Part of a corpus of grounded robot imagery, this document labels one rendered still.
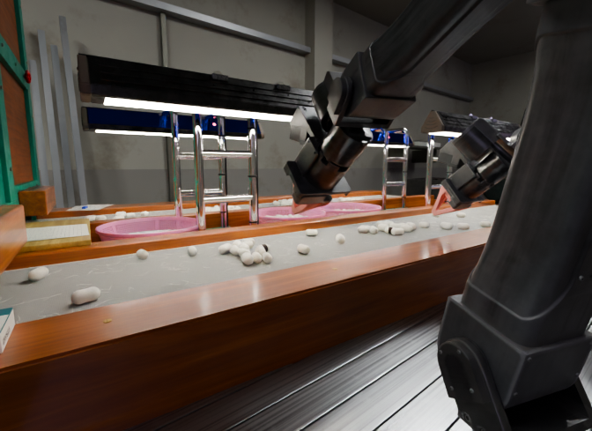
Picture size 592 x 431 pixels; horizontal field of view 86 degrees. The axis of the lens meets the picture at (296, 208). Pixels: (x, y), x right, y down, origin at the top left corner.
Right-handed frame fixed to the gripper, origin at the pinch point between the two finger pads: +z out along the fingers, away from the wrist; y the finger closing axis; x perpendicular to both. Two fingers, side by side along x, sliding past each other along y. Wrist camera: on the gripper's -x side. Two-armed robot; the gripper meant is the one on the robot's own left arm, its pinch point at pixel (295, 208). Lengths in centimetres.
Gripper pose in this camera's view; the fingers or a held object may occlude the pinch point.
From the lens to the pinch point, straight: 57.2
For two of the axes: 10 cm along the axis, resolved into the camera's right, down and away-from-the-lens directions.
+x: 3.6, 8.2, -4.4
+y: -8.4, 0.7, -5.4
